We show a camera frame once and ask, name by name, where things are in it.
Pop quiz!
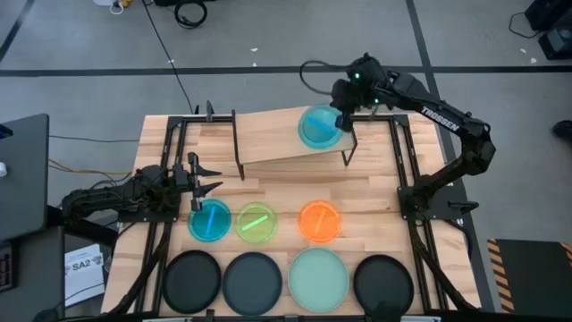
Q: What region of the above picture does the black mat with hazard stripes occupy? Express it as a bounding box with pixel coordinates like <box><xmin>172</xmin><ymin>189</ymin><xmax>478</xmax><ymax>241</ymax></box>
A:
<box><xmin>486</xmin><ymin>238</ymin><xmax>572</xmax><ymax>314</ymax></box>

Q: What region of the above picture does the thin black floor cable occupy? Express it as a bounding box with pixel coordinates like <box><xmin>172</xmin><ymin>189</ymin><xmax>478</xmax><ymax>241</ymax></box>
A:
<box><xmin>141</xmin><ymin>0</ymin><xmax>198</xmax><ymax>115</ymax></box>

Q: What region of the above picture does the green translucent small plate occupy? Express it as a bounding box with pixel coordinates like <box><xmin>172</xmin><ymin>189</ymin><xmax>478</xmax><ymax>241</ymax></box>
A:
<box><xmin>235</xmin><ymin>201</ymin><xmax>279</xmax><ymax>244</ymax></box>

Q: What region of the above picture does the black equipment case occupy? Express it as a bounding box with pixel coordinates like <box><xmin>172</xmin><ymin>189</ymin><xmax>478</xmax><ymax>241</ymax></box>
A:
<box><xmin>525</xmin><ymin>0</ymin><xmax>572</xmax><ymax>62</ymax></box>

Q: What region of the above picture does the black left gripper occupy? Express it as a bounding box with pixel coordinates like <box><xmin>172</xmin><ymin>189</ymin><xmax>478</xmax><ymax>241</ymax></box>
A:
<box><xmin>172</xmin><ymin>151</ymin><xmax>223</xmax><ymax>213</ymax></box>

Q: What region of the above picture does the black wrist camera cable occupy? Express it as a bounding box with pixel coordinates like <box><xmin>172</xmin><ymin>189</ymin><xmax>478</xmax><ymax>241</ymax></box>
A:
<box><xmin>299</xmin><ymin>60</ymin><xmax>355</xmax><ymax>97</ymax></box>

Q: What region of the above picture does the person's shoe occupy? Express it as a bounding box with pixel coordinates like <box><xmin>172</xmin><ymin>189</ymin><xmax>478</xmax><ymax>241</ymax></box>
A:
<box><xmin>551</xmin><ymin>119</ymin><xmax>572</xmax><ymax>140</ymax></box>

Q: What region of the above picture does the yellow floor cable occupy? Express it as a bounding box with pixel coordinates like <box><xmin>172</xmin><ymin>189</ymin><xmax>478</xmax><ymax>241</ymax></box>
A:
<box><xmin>47</xmin><ymin>157</ymin><xmax>133</xmax><ymax>177</ymax></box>

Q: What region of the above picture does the teal translucent small plate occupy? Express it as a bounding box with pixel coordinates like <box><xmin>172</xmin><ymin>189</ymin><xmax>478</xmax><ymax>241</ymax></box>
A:
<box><xmin>298</xmin><ymin>103</ymin><xmax>346</xmax><ymax>151</ymax></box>
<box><xmin>187</xmin><ymin>198</ymin><xmax>232</xmax><ymax>244</ymax></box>

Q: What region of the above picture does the black large plate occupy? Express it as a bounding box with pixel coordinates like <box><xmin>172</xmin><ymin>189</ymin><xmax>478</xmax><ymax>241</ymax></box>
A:
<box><xmin>353</xmin><ymin>254</ymin><xmax>416</xmax><ymax>319</ymax></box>
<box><xmin>161</xmin><ymin>250</ymin><xmax>223</xmax><ymax>315</ymax></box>

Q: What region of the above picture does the wooden shelf with black legs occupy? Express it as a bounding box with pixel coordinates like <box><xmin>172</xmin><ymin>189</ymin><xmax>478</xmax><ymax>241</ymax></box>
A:
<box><xmin>230</xmin><ymin>105</ymin><xmax>359</xmax><ymax>182</ymax></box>

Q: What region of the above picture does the dark grey large plate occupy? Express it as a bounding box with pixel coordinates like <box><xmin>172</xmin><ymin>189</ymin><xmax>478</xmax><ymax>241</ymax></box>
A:
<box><xmin>222</xmin><ymin>251</ymin><xmax>283</xmax><ymax>318</ymax></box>

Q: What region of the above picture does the white SA2 paper sheet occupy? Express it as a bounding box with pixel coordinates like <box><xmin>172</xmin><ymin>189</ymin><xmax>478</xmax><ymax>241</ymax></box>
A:
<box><xmin>64</xmin><ymin>243</ymin><xmax>106</xmax><ymax>309</ymax></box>

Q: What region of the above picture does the black control panel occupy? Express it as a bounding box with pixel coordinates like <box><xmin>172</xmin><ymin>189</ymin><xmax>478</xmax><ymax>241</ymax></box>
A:
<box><xmin>0</xmin><ymin>241</ymin><xmax>20</xmax><ymax>292</ymax></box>

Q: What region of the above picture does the mint green large plate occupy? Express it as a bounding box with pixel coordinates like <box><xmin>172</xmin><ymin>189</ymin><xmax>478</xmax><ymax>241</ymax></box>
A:
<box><xmin>287</xmin><ymin>247</ymin><xmax>350</xmax><ymax>314</ymax></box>

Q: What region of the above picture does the black sleeved arm cable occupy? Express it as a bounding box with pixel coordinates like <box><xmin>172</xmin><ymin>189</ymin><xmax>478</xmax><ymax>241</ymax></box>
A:
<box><xmin>411</xmin><ymin>217</ymin><xmax>480</xmax><ymax>312</ymax></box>
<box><xmin>106</xmin><ymin>222</ymin><xmax>174</xmax><ymax>315</ymax></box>

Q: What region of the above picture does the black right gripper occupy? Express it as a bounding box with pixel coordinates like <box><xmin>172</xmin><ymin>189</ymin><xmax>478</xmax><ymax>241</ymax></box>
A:
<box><xmin>329</xmin><ymin>78</ymin><xmax>377</xmax><ymax>133</ymax></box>

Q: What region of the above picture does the coiled black cable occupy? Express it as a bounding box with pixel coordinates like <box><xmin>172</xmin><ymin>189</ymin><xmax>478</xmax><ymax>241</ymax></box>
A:
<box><xmin>172</xmin><ymin>0</ymin><xmax>209</xmax><ymax>30</ymax></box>

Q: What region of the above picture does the white and yellow plug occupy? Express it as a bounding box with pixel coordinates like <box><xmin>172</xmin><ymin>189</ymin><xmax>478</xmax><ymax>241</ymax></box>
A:
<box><xmin>92</xmin><ymin>0</ymin><xmax>136</xmax><ymax>16</ymax></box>

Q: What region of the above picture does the black aluminium table frame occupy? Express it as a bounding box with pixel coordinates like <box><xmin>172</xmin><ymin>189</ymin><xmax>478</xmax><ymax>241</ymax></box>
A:
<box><xmin>133</xmin><ymin>100</ymin><xmax>482</xmax><ymax>322</ymax></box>

